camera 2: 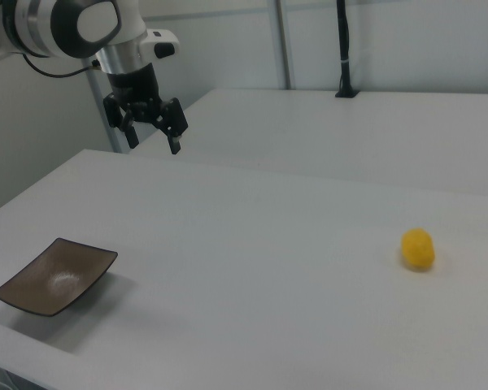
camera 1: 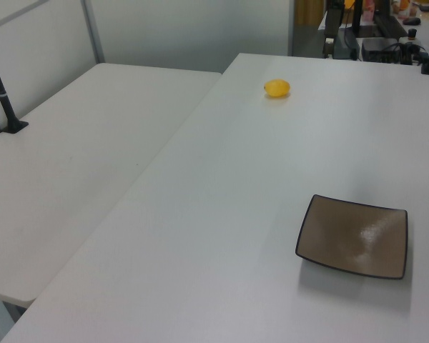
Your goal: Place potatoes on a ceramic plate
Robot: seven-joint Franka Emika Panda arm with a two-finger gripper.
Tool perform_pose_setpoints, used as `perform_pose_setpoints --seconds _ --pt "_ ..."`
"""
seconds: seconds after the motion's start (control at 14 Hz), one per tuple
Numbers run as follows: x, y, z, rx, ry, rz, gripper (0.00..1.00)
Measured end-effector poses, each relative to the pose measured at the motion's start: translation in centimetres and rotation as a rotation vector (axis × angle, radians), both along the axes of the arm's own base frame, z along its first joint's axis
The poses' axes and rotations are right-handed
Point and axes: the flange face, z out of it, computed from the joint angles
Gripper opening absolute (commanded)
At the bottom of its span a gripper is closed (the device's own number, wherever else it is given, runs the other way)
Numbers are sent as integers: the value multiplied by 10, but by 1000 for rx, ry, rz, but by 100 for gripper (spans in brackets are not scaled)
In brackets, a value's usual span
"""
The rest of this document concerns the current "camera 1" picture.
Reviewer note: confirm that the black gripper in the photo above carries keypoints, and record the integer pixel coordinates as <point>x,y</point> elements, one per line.
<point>334,3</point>

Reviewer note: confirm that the brown square ceramic plate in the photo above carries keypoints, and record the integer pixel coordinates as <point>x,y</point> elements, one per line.
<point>343,232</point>

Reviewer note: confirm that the grey flat box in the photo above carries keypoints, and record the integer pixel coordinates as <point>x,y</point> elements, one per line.
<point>346,46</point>

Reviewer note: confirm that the black monitor stand pole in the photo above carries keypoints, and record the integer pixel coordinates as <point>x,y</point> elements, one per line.
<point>357,18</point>

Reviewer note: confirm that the black electronics box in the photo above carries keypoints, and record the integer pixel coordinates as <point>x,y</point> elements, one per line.
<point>377,44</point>

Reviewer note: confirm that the black flat monitor base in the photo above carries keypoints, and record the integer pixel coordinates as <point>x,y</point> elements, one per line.
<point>389,26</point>

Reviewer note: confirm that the black computer mouse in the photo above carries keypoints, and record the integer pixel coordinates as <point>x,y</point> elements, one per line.
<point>412,21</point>

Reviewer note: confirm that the emergency stop button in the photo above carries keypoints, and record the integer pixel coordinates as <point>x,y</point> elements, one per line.
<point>413,34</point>

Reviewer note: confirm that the black camera stand pole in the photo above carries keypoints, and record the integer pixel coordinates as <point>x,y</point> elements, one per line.
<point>3,103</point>

